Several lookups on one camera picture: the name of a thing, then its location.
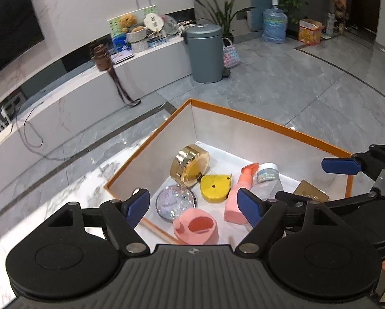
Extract orange white storage box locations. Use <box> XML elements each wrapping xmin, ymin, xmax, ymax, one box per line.
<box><xmin>105</xmin><ymin>99</ymin><xmax>354</xmax><ymax>247</ymax></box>

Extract round white paper fan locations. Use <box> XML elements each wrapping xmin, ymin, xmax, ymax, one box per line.
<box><xmin>143</xmin><ymin>13</ymin><xmax>164</xmax><ymax>38</ymax></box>

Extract glitter round compact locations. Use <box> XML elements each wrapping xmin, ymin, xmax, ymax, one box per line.
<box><xmin>155</xmin><ymin>184</ymin><xmax>197</xmax><ymax>222</ymax></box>

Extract brown camera case with strap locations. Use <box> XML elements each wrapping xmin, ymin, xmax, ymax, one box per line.
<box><xmin>93</xmin><ymin>44</ymin><xmax>141</xmax><ymax>107</ymax></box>

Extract white woven basket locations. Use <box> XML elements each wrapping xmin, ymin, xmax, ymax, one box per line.
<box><xmin>126</xmin><ymin>26</ymin><xmax>148</xmax><ymax>53</ymax></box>

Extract black power cable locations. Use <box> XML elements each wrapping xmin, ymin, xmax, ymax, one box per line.
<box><xmin>10</xmin><ymin>101</ymin><xmax>91</xmax><ymax>162</ymax></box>

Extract woven pastel basket bag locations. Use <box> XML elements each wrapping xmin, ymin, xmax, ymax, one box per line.
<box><xmin>223</xmin><ymin>37</ymin><xmax>241</xmax><ymax>69</ymax></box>

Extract black television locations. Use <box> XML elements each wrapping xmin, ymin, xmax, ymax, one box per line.
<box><xmin>0</xmin><ymin>0</ymin><xmax>44</xmax><ymax>71</ymax></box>

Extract teddy bear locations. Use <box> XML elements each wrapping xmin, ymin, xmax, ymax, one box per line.
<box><xmin>119</xmin><ymin>13</ymin><xmax>137</xmax><ymax>33</ymax></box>

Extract yellow tape measure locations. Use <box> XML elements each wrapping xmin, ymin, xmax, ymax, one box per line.
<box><xmin>200</xmin><ymin>174</ymin><xmax>232</xmax><ymax>204</ymax></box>

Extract green potted plant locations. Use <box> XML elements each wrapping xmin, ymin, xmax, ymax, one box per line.
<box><xmin>193</xmin><ymin>0</ymin><xmax>254</xmax><ymax>42</ymax></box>

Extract orange cardboard box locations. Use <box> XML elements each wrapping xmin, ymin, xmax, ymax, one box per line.
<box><xmin>298</xmin><ymin>19</ymin><xmax>324</xmax><ymax>45</ymax></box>

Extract gold round jar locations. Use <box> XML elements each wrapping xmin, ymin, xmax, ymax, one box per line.
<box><xmin>169</xmin><ymin>144</ymin><xmax>210</xmax><ymax>188</ymax></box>

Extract gold square box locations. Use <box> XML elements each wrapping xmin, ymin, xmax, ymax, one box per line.
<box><xmin>294</xmin><ymin>180</ymin><xmax>329</xmax><ymax>203</ymax></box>

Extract pink spray bottle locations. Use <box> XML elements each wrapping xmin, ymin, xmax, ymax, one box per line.
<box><xmin>223</xmin><ymin>161</ymin><xmax>260</xmax><ymax>226</ymax></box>

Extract blue water jug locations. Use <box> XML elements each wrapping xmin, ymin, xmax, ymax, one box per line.
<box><xmin>262</xmin><ymin>0</ymin><xmax>288</xmax><ymax>44</ymax></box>

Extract grey pedal trash bin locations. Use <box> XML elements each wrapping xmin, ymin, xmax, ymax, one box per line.
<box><xmin>183</xmin><ymin>24</ymin><xmax>231</xmax><ymax>84</ymax></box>

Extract green poster card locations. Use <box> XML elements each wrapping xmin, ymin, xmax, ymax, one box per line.
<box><xmin>108</xmin><ymin>5</ymin><xmax>157</xmax><ymax>52</ymax></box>

